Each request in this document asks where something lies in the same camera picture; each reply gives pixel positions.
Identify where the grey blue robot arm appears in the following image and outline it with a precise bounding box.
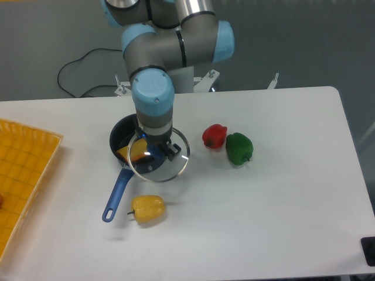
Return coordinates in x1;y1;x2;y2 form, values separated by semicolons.
101;1;235;157

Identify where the orange pumpkin slice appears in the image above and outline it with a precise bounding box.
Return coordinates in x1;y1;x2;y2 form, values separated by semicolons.
115;139;151;163

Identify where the red bell pepper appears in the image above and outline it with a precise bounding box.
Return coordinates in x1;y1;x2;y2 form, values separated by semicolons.
202;124;227;149

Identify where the dark blue saucepan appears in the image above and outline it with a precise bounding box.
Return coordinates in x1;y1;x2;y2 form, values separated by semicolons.
102;114;138;222

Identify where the glass pot lid blue knob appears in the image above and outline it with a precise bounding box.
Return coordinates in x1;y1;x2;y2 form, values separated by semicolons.
128;128;190;183

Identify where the black device at table edge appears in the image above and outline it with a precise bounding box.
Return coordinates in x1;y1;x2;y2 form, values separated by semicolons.
360;237;375;267

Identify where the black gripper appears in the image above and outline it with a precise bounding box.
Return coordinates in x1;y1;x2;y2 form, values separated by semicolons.
135;124;182;162

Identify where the green bell pepper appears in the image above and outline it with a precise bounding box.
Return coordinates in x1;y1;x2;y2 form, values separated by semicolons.
226;132;254;166

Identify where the yellow plastic basket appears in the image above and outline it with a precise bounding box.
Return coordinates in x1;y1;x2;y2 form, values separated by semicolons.
1;119;63;258

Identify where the black cable on floor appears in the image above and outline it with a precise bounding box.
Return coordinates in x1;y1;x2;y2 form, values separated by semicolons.
57;47;127;98

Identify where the yellow bell pepper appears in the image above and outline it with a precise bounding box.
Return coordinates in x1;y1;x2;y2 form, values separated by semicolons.
127;195;166;224

